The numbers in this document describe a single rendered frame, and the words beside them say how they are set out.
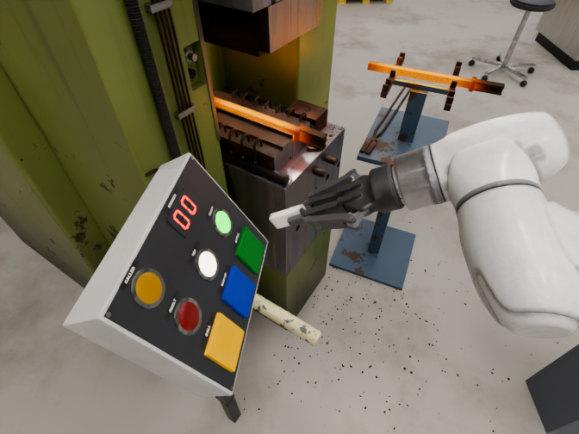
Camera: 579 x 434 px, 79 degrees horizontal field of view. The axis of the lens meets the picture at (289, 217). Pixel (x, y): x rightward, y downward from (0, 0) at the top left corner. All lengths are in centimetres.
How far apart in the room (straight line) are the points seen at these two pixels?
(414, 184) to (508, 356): 152
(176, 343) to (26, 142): 82
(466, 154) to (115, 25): 61
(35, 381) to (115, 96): 149
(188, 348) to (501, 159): 51
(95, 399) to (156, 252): 133
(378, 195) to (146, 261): 36
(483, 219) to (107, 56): 65
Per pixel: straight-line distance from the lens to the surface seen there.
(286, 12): 90
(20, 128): 121
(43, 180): 129
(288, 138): 107
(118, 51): 77
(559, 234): 47
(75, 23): 74
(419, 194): 54
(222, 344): 64
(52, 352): 203
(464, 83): 142
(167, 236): 59
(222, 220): 69
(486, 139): 53
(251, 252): 74
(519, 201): 48
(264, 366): 170
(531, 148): 53
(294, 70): 130
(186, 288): 60
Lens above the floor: 160
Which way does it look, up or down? 47 degrees down
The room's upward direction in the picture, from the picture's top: straight up
